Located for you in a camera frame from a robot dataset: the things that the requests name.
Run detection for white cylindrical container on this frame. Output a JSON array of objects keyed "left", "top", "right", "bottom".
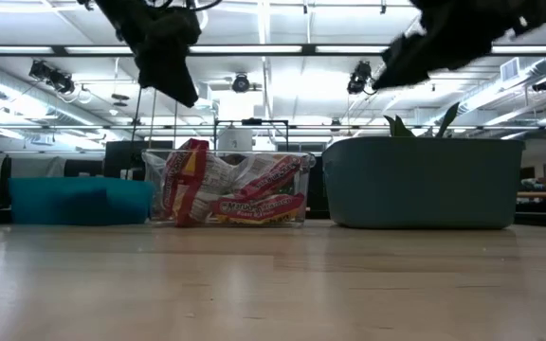
[{"left": 218, "top": 127, "right": 254, "bottom": 153}]

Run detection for dark teal bin with handles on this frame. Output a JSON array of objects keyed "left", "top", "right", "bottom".
[{"left": 322, "top": 135, "right": 525, "bottom": 231}]

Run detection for silver ventilation duct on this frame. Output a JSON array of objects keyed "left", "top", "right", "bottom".
[{"left": 436, "top": 55, "right": 546, "bottom": 127}]

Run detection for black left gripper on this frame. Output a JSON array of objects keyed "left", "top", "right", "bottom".
[{"left": 93, "top": 0, "right": 203, "bottom": 109}]

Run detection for red Maruchan noodle pack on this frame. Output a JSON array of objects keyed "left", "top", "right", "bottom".
[
  {"left": 238, "top": 154, "right": 303, "bottom": 200},
  {"left": 212, "top": 192, "right": 306, "bottom": 225},
  {"left": 161, "top": 138, "right": 211, "bottom": 227},
  {"left": 196, "top": 153, "right": 242, "bottom": 210}
]

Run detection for blue plastic bin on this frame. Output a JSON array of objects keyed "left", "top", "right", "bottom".
[{"left": 9, "top": 177, "right": 155, "bottom": 226}]

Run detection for black monitor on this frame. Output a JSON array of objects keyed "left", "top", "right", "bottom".
[{"left": 103, "top": 140, "right": 174, "bottom": 181}]

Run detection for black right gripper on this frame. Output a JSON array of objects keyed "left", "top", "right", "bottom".
[{"left": 372, "top": 0, "right": 546, "bottom": 91}]

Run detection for green plant in white pot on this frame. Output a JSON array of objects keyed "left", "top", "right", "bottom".
[{"left": 384, "top": 101, "right": 462, "bottom": 138}]

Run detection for clear plastic bin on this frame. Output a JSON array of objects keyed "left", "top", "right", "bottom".
[{"left": 142, "top": 149, "right": 317, "bottom": 227}]

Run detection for black aluminium rig frame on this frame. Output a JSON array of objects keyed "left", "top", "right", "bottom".
[{"left": 0, "top": 44, "right": 546, "bottom": 57}]

